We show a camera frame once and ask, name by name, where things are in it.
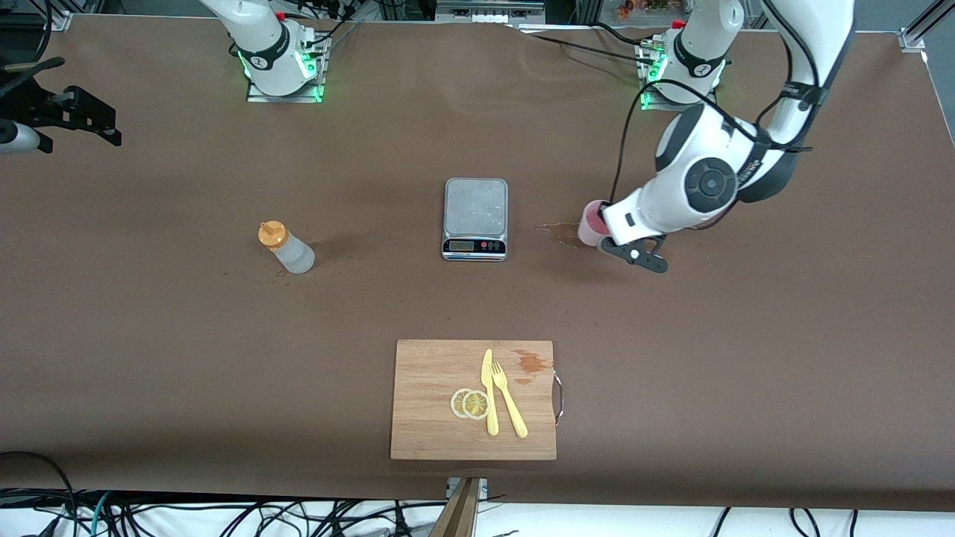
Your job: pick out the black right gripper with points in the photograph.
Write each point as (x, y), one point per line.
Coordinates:
(31, 104)

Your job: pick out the clear sauce bottle orange cap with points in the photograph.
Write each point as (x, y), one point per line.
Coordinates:
(295, 257)

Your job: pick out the pink plastic cup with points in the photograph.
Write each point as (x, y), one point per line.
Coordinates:
(589, 224)

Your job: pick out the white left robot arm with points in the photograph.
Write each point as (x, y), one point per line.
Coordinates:
(709, 179)

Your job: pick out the brown table cover sheet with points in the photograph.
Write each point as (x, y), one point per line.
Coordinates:
(224, 373)

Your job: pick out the silver digital kitchen scale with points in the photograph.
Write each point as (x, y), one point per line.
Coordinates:
(475, 209)

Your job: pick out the grey power strip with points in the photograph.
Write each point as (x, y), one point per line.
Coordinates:
(489, 15)

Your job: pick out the lemon slice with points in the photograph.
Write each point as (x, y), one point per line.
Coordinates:
(475, 405)
(456, 403)

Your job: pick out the wooden cutting board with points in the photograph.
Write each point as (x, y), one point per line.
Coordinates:
(433, 432)

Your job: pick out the yellow plastic knife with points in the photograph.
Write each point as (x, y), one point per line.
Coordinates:
(491, 418)

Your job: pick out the yellow plastic fork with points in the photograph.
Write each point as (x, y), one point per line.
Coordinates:
(515, 418)

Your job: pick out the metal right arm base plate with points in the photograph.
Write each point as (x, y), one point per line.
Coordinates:
(257, 97)

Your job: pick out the small metal bracket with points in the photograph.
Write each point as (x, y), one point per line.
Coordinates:
(483, 488)

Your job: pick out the wooden post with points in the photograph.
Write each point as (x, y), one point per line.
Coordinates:
(459, 514)

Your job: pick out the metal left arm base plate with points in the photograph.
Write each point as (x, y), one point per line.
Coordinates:
(649, 104)

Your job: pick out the aluminium frame profile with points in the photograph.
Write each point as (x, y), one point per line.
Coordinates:
(914, 36)

